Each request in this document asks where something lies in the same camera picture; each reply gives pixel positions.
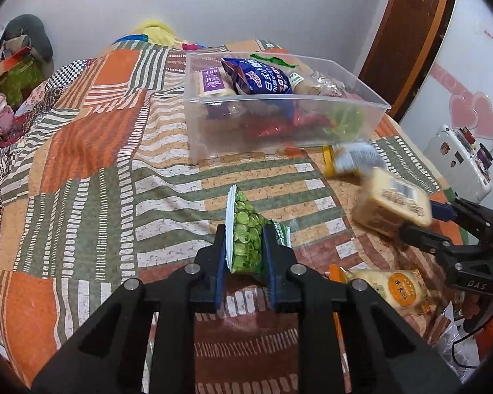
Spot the bread slice pack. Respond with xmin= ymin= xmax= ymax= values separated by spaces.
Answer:
xmin=352 ymin=167 xmax=433 ymax=238

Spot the green pea snack bag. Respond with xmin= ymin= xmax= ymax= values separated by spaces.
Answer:
xmin=225 ymin=184 xmax=292 ymax=276

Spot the blue red white snack bag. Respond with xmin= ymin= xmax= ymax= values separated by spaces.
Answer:
xmin=221 ymin=58 xmax=293 ymax=95

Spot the purple coconut roll snack pack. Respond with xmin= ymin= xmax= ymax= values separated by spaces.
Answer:
xmin=192 ymin=67 xmax=236 ymax=98

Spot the green-edged cat ear crisps bag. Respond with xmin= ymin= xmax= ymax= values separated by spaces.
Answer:
xmin=250 ymin=54 xmax=348 ymax=99

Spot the orange label pastry pack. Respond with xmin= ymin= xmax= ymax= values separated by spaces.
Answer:
xmin=328 ymin=264 xmax=430 ymax=315

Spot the white sticker-covered suitcase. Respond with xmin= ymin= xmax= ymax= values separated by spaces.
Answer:
xmin=423 ymin=124 xmax=492 ymax=204

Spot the yellow-edged silver snack pack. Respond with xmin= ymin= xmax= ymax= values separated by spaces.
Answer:
xmin=322 ymin=142 xmax=387 ymax=178

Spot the patchwork striped bedspread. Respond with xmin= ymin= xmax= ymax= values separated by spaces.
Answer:
xmin=0 ymin=41 xmax=449 ymax=384

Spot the brown wooden door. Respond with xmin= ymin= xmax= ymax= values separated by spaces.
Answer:
xmin=359 ymin=0 xmax=455 ymax=122

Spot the clear plastic storage bin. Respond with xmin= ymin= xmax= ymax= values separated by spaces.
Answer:
xmin=183 ymin=52 xmax=390 ymax=162

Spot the pink plush toy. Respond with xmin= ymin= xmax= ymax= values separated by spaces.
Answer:
xmin=0 ymin=93 xmax=15 ymax=137

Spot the yellow plush pillow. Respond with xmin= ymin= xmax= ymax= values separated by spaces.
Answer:
xmin=115 ymin=19 xmax=206 ymax=51

